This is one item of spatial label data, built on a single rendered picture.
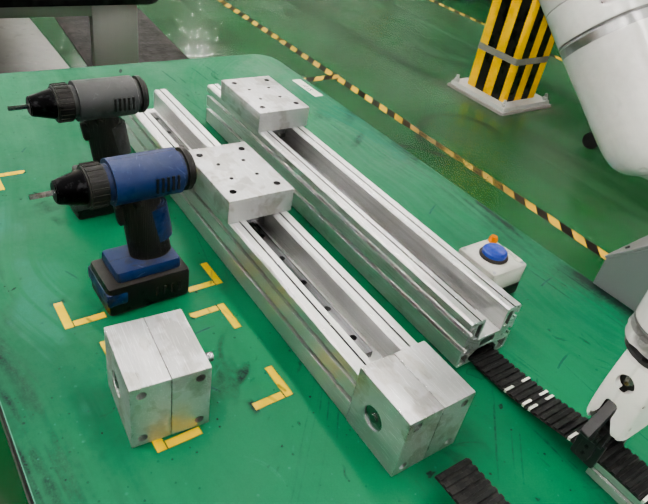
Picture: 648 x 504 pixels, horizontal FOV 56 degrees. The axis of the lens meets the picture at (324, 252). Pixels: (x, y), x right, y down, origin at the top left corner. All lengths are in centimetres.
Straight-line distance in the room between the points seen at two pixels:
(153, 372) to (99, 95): 47
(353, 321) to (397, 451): 20
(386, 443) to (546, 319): 41
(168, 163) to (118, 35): 165
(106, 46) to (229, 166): 150
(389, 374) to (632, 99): 37
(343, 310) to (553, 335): 35
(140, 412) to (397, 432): 28
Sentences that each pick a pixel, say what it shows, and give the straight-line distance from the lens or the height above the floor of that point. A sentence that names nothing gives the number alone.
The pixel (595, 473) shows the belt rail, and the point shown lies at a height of 79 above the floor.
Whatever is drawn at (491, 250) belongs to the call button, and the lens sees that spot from 101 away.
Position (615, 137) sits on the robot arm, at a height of 117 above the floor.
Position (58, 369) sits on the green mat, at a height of 78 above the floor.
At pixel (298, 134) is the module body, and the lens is 120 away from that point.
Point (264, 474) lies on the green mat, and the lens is 72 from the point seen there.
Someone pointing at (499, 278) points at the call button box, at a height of 83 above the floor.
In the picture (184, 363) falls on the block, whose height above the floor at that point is 87.
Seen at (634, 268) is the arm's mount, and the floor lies 85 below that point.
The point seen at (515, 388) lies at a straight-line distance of 88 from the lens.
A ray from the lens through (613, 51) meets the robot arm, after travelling 64.
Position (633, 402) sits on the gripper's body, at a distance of 73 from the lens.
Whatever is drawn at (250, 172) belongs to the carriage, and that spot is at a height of 90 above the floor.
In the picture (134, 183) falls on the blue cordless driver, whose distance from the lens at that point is 78.
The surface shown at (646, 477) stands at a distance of 84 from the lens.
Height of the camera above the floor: 138
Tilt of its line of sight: 36 degrees down
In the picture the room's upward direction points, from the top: 11 degrees clockwise
